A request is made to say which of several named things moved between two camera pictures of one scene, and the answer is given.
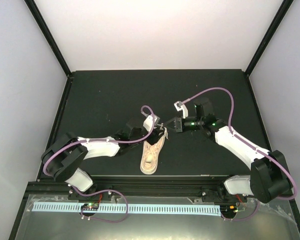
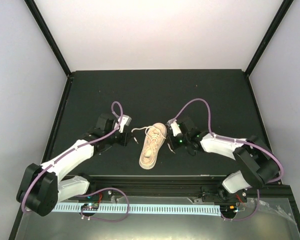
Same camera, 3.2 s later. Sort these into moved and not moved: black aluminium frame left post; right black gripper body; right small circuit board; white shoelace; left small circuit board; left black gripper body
Moved: left black gripper body; white shoelace; right black gripper body
Not moved: right small circuit board; left small circuit board; black aluminium frame left post
